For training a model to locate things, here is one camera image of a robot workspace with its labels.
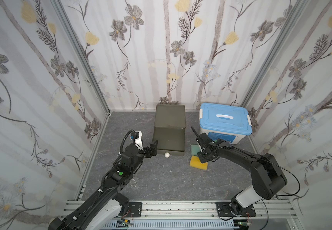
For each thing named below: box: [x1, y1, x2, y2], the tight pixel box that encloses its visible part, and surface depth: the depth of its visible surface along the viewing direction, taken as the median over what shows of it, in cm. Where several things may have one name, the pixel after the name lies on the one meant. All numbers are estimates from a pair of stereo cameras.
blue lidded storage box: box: [198, 102, 253, 145], surface depth 95 cm
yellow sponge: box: [189, 155, 208, 171], surface depth 90 cm
